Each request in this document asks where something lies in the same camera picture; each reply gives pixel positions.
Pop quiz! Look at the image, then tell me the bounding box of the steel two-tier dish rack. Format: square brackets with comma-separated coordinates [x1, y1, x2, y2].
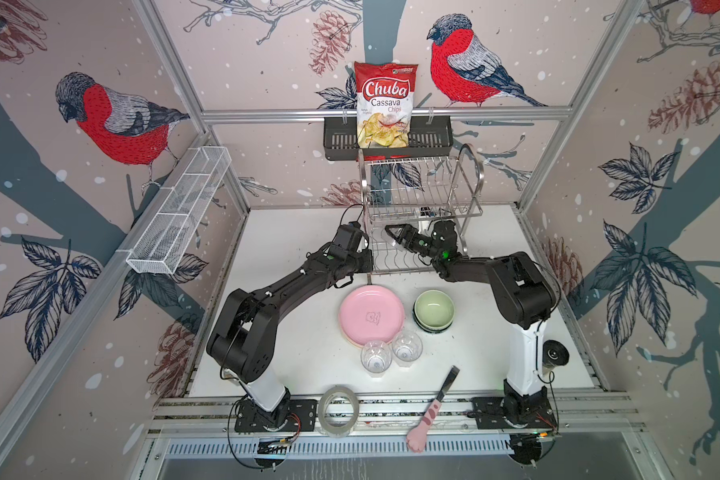
[358, 143, 485, 275]

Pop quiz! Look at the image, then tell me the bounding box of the light green bowl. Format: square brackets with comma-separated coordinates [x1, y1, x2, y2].
[413, 290, 455, 325]

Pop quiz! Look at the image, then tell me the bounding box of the pink plate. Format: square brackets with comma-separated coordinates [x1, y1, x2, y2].
[338, 285, 406, 347]

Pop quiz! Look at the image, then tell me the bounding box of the clear drinking glass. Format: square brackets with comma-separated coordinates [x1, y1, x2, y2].
[390, 329, 423, 368]
[360, 340, 393, 377]

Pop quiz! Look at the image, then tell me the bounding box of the green leaf patterned bowl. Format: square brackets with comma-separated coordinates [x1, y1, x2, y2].
[414, 317, 453, 334]

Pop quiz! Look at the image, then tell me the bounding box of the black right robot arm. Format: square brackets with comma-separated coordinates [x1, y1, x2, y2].
[384, 220, 558, 425]

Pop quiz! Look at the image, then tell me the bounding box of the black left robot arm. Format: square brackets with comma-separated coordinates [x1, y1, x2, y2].
[206, 221, 372, 426]

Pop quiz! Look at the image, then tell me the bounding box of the red Chuba cassava chips bag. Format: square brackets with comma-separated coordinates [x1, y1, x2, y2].
[354, 62, 418, 149]

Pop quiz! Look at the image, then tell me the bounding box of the pink cat paw spatula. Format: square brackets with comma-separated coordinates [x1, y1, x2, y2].
[406, 366, 460, 453]

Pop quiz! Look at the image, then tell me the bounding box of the clear tape roll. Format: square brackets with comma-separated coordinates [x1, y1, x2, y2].
[317, 385, 360, 438]

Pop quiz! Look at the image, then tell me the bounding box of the black wire wall basket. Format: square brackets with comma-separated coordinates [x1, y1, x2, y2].
[323, 114, 453, 161]

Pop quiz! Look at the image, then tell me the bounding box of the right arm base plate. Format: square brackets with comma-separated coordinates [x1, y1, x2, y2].
[470, 392, 558, 430]

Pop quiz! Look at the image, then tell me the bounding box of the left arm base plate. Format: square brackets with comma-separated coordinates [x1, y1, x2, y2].
[231, 397, 318, 434]

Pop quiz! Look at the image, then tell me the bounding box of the white mesh wall shelf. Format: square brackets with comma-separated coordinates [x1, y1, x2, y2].
[126, 146, 231, 275]

